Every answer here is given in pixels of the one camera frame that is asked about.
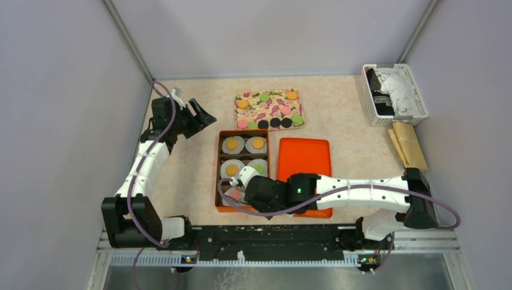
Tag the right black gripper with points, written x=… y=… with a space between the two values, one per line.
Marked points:
x=260 y=208

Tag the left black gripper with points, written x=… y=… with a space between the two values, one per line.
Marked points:
x=197 y=123

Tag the green cookie packed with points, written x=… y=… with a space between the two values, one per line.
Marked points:
x=259 y=168

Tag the pink cookie packed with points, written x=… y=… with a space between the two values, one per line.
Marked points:
x=235 y=194

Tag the yellow cookie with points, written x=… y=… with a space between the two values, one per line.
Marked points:
x=243 y=104
x=292 y=95
x=231 y=144
x=258 y=143
x=231 y=169

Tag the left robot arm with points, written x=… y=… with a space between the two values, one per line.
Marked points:
x=130 y=218

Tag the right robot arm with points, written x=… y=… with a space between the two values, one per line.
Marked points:
x=401 y=202

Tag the white paper cup bottom-left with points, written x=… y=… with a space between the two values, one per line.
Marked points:
x=239 y=203

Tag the white paper cup middle-right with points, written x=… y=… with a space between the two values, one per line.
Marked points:
x=262 y=162

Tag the white paper cup middle-left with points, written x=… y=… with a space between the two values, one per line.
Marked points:
x=230 y=161

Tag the white paper cup top-left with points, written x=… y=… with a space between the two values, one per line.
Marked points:
x=241 y=146

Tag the pink cookie bottom left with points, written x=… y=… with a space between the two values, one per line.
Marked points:
x=242 y=124

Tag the pink cookie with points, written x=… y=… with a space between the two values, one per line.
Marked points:
x=242 y=124
x=286 y=110

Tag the orange cookie box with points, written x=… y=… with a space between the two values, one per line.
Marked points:
x=244 y=156

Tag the orange box lid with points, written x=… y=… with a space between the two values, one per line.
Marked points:
x=302 y=155

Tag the white paper cup top-right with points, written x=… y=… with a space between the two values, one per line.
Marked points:
x=250 y=149

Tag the green cookie bottom left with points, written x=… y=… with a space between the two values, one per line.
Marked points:
x=252 y=125

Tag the green cookie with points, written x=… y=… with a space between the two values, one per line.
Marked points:
x=264 y=97
x=297 y=119
x=252 y=125

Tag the black cookie left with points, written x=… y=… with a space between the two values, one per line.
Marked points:
x=263 y=124

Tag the black cookie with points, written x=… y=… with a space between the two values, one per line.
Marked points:
x=286 y=123
x=275 y=122
x=263 y=124

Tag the green cookie top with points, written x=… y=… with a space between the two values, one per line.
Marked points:
x=264 y=97

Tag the floral cookie tray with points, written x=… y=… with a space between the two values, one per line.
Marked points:
x=259 y=110

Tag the black cookie middle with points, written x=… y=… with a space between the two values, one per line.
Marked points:
x=275 y=122

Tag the black cookie right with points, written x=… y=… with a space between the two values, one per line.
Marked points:
x=286 y=123

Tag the green cookie right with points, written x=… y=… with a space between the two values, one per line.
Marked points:
x=297 y=119

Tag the pink cookie right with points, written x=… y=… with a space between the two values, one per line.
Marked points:
x=286 y=110

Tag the white plastic basket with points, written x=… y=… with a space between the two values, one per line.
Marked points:
x=384 y=120

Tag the black item in basket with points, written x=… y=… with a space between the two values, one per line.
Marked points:
x=382 y=101

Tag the white cloth in basket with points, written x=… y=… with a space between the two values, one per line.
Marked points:
x=401 y=90

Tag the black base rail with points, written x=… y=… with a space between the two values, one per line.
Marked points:
x=277 y=243

